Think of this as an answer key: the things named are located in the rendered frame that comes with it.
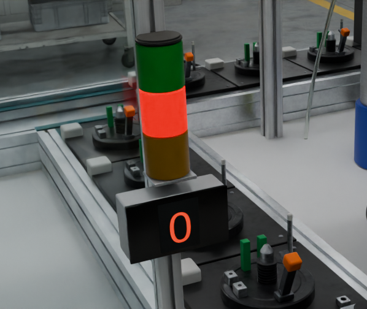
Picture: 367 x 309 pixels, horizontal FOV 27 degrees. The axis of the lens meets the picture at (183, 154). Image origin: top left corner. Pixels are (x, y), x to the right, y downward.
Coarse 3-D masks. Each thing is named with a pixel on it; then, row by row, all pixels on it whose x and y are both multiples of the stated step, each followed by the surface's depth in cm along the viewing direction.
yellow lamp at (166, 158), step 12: (144, 144) 84; (156, 144) 83; (168, 144) 83; (180, 144) 83; (144, 156) 86; (156, 156) 83; (168, 156) 83; (180, 156) 84; (156, 168) 84; (168, 168) 84; (180, 168) 84
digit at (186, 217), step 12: (168, 204) 85; (180, 204) 85; (192, 204) 86; (168, 216) 85; (180, 216) 86; (192, 216) 86; (168, 228) 86; (180, 228) 86; (192, 228) 87; (168, 240) 86; (180, 240) 87; (192, 240) 88
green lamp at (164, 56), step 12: (144, 48) 79; (156, 48) 79; (168, 48) 79; (180, 48) 80; (144, 60) 80; (156, 60) 79; (168, 60) 79; (180, 60) 80; (144, 72) 80; (156, 72) 80; (168, 72) 80; (180, 72) 81; (144, 84) 81; (156, 84) 80; (168, 84) 80; (180, 84) 81
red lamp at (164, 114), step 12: (144, 96) 81; (156, 96) 81; (168, 96) 81; (180, 96) 82; (144, 108) 82; (156, 108) 81; (168, 108) 81; (180, 108) 82; (144, 120) 83; (156, 120) 82; (168, 120) 82; (180, 120) 82; (144, 132) 83; (156, 132) 82; (168, 132) 82; (180, 132) 83
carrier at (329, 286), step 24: (288, 216) 116; (240, 240) 116; (264, 240) 117; (288, 240) 117; (192, 264) 120; (216, 264) 124; (240, 264) 119; (264, 264) 112; (312, 264) 122; (192, 288) 118; (216, 288) 117; (240, 288) 110; (264, 288) 113; (312, 288) 112; (336, 288) 115
